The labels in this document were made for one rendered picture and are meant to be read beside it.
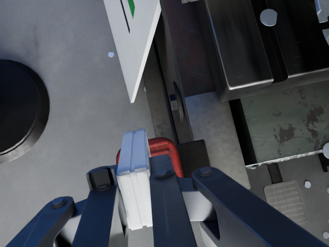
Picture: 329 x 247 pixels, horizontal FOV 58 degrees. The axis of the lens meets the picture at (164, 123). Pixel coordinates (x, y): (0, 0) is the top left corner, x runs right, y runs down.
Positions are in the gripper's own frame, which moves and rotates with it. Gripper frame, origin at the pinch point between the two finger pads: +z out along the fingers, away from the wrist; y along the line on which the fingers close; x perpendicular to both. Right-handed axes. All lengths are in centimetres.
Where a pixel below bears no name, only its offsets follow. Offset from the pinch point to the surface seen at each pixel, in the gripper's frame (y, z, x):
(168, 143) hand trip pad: 2.4, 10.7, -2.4
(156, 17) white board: 5.8, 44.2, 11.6
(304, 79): 21.1, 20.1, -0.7
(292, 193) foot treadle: 37, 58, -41
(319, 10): 18.5, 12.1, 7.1
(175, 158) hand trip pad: 2.7, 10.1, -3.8
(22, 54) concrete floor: -42, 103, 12
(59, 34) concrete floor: -27, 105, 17
